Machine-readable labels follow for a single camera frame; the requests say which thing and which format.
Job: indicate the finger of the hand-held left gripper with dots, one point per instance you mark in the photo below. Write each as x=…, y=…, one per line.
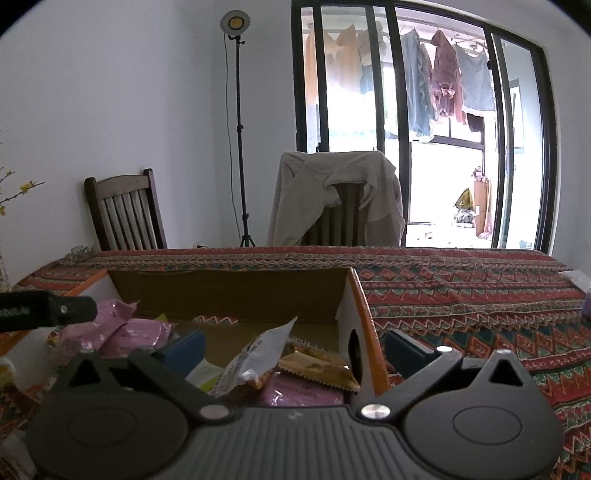
x=46, y=310

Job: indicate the golden cracker packet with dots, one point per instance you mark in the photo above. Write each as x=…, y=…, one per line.
x=318, y=364

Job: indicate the cardboard box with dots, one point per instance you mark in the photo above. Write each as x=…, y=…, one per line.
x=231, y=290

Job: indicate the clear glass dish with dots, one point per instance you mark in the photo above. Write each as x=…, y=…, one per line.
x=85, y=251

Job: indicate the white green snack packet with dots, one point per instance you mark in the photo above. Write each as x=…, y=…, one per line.
x=205, y=376

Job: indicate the hanging light blue skirt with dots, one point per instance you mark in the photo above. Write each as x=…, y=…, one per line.
x=475, y=83

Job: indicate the white lumpy object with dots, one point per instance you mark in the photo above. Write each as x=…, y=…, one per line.
x=11, y=376

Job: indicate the hanging beige garment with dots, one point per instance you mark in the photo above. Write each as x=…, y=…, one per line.
x=346, y=60

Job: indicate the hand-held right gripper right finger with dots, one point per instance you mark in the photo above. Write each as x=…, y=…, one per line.
x=406, y=355

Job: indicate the black light stand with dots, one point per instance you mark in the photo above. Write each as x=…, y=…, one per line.
x=239, y=138

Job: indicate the hanging maroon shirt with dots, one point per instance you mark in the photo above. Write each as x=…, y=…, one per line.
x=445, y=78

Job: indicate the dark wooden chair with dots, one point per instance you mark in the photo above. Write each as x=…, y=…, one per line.
x=124, y=212

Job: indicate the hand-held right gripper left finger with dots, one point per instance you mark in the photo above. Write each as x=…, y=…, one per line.
x=182, y=353

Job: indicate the wooden board on balcony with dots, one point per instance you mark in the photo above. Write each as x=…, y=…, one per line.
x=483, y=203

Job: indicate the clear white cracker packet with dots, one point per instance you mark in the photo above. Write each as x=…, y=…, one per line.
x=258, y=355

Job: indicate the purple plastic tissue pack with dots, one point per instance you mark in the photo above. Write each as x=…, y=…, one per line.
x=581, y=290

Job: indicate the hanging long blue garment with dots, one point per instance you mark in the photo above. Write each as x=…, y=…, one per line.
x=418, y=87

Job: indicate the yellow balcony item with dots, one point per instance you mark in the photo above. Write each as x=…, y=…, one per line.
x=465, y=203

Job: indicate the black framed sliding door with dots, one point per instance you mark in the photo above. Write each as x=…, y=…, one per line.
x=399, y=138

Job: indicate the yellow flower twigs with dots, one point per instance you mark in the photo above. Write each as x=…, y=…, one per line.
x=25, y=187

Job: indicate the wooden chair under jacket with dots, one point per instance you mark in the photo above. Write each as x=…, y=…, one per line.
x=337, y=217

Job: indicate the hanging dark garment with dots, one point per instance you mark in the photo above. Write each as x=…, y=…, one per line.
x=474, y=122

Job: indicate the beige jacket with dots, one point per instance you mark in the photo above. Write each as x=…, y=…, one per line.
x=300, y=184

